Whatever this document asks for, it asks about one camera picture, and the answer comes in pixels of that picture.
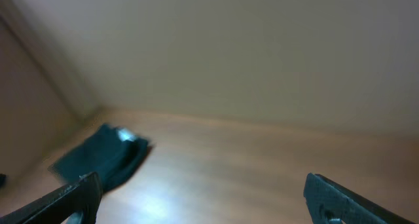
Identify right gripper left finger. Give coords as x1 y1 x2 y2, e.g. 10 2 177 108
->
1 172 103 224

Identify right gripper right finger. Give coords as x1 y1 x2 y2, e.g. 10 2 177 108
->
303 173 413 224

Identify black shorts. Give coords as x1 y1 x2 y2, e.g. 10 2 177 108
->
49 124 152 193

